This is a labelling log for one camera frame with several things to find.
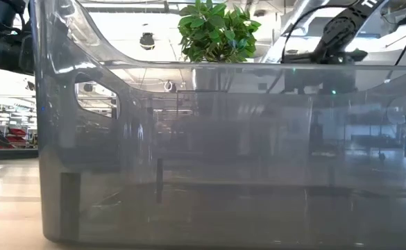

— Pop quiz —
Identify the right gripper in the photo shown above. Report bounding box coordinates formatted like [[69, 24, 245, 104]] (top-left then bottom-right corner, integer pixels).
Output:
[[280, 43, 344, 65]]

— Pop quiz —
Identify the green plant in black pot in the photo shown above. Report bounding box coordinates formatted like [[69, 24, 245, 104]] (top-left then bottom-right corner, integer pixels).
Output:
[[177, 0, 262, 64]]

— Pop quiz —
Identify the smoky grey plastic bin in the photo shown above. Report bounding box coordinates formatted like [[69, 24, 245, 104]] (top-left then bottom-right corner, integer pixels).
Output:
[[28, 0, 406, 246]]

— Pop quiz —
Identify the black dome ceiling fixture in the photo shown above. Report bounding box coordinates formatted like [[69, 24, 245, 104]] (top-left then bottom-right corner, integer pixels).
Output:
[[139, 32, 156, 51]]

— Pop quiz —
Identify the black aluminium table frame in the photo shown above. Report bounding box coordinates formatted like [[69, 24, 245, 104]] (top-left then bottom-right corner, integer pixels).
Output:
[[0, 126, 39, 163]]

